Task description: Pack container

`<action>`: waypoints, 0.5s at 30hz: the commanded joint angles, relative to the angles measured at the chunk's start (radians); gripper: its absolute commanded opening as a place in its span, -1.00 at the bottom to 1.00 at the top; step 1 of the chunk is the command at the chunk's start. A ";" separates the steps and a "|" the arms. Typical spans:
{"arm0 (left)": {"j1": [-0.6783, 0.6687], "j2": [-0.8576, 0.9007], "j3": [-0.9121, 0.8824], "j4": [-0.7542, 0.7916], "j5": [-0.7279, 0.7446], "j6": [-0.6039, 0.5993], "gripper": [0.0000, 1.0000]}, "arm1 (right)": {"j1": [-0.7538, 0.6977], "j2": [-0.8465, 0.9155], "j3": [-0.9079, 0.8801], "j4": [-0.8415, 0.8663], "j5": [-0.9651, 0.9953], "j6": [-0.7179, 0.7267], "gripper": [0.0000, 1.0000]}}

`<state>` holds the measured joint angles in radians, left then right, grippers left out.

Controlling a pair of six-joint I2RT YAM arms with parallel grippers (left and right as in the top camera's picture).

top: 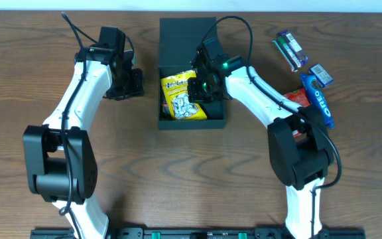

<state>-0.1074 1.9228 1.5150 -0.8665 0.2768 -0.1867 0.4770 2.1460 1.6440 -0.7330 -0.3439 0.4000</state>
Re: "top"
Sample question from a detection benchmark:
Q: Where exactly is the black red snack packet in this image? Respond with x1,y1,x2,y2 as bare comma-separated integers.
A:
160,104,172,120

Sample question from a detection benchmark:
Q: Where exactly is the yellow Hacks candy bag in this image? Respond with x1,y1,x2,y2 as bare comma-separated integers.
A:
160,70,207,121

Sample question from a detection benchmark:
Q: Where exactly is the small blue box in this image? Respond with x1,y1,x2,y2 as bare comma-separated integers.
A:
309,64,334,88

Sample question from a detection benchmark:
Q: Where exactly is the dark blue chocolate bar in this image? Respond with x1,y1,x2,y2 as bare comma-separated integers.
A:
277,30,308,66

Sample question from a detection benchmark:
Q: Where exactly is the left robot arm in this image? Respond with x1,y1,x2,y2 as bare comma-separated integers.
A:
23,27,144,238

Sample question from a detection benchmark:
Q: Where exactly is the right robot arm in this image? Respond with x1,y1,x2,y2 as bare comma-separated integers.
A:
188,38,333,238

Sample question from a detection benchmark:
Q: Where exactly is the right black cable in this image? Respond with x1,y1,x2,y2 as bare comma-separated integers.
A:
200,15,343,239

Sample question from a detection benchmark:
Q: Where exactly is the left black cable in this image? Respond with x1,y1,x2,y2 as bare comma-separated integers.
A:
58,11,135,239

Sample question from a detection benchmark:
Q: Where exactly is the green chocolate bar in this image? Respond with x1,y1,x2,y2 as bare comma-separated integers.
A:
272,37,302,72

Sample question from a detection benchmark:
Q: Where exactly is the black cable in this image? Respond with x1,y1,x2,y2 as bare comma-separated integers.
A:
58,11,135,239
200,15,343,239

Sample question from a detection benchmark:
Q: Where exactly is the dark green box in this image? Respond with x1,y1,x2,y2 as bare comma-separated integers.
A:
157,17,226,130

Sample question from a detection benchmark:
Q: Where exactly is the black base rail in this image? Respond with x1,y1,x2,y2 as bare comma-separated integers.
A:
30,226,367,239

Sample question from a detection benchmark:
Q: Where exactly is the blue Oreo cookie pack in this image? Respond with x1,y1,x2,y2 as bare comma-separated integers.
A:
300,74,334,129

